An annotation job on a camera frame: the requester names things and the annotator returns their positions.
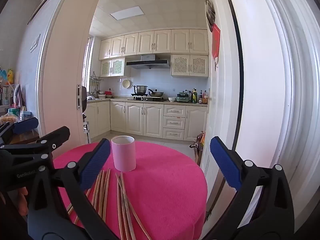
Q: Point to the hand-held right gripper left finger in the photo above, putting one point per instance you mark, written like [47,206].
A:
[96,165]

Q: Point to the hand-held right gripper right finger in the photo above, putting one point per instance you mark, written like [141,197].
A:
[225,165]

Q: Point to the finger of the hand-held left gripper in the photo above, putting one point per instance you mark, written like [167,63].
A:
[57,136]
[25,126]

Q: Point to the pink cup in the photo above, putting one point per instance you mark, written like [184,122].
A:
[123,155]

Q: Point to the bunch of wooden chopsticks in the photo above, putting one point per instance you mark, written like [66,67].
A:
[106,195]

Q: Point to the person's left hand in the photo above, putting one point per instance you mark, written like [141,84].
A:
[22,200]

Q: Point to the brown wooden side table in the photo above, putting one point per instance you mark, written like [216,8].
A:
[27,137]

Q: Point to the clear bag of snacks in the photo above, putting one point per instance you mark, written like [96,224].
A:
[8,118]

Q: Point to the teal container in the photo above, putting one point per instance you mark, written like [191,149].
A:
[13,111]

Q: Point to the white metal step stool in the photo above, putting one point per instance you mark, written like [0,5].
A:
[86,130]

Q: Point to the row of books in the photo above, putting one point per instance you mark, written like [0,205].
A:
[10,95]

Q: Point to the orange oil bottle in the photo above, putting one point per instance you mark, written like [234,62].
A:
[200,138]

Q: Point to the black chair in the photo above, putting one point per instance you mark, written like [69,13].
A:
[84,97]

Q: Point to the yellow duck toy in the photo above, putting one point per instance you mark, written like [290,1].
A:
[10,75]

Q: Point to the blue plush toy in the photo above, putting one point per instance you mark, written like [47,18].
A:
[2,76]

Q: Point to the white door with latch plates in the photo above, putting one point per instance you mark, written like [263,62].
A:
[62,80]

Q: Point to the stacked white dishes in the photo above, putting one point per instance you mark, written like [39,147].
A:
[101,96]

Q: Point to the cream lower kitchen cabinets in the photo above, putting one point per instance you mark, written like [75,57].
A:
[135,117]

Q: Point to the red container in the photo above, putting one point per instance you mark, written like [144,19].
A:
[109,93]

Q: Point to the pink tablecloth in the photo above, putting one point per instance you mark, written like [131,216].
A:
[162,192]

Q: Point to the hanging utensil rack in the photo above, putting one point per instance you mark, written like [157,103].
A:
[96,80]

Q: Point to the red label sauce bottle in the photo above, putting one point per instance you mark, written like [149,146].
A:
[205,99]

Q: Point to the dark sauce bottle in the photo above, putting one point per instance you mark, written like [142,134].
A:
[200,98]

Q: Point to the green bottle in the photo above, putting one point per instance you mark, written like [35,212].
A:
[194,97]

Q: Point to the kitchen window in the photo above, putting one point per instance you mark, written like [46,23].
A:
[87,67]

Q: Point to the green kitchen appliance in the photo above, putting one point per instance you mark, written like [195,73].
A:
[183,97]

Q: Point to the gas stove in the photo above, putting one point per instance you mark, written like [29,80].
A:
[147,98]

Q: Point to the white bowl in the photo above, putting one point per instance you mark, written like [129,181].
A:
[172,99]

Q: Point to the steel cooking pot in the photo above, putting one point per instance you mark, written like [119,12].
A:
[140,90]

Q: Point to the small cream lattice cabinet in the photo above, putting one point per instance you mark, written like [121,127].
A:
[112,67]

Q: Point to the black wok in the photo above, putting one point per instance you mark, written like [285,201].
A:
[156,93]

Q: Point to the wide cream lattice cabinet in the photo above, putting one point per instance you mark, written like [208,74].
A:
[190,65]

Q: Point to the black range hood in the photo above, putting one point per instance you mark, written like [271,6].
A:
[147,63]

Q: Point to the red door hanging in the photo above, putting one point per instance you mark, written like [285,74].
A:
[215,42]

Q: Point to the ceiling light panel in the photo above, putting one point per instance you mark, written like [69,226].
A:
[127,13]

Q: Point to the dark round door hanging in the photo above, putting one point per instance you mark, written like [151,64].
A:
[210,12]

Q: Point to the white wall switch panel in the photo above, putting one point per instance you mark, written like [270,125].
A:
[35,43]

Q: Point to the yellow round wall plate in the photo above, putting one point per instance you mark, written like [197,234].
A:
[126,83]

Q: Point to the white door frame moulding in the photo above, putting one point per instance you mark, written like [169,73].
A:
[275,80]

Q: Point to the framed wall picture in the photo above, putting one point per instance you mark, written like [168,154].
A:
[43,1]

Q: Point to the cream upper wall cabinets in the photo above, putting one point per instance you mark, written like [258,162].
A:
[162,41]

